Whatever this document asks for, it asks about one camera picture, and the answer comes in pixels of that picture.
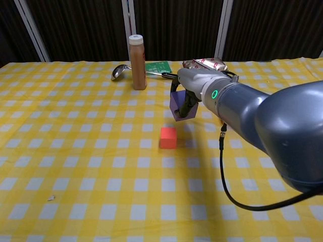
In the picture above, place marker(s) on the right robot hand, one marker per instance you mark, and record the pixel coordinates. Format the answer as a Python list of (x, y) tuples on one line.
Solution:
[(194, 80)]

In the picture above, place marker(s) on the purple cube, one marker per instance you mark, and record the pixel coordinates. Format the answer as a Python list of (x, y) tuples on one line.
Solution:
[(176, 100)]

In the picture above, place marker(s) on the small orange cube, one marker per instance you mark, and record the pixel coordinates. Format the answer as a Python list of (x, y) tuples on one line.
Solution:
[(167, 138)]

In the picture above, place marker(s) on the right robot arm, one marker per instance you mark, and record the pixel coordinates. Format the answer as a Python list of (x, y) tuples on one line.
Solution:
[(277, 126)]

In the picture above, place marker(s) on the foil snack package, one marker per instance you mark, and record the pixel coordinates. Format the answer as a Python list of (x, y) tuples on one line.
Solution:
[(214, 65)]

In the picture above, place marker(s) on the green packet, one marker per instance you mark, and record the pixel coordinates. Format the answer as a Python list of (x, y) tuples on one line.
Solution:
[(157, 66)]

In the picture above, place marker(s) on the brown bottle white cap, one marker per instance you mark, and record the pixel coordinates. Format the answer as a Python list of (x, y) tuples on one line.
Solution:
[(138, 65)]

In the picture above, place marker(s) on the yellow checkered tablecloth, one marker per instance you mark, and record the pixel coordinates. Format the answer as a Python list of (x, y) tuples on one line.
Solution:
[(88, 151)]

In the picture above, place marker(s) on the small paper scrap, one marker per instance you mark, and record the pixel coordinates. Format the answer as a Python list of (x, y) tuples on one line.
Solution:
[(51, 198)]

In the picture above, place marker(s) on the white frame post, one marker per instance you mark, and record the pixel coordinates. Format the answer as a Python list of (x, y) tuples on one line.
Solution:
[(32, 30), (128, 17), (321, 54), (224, 30)]

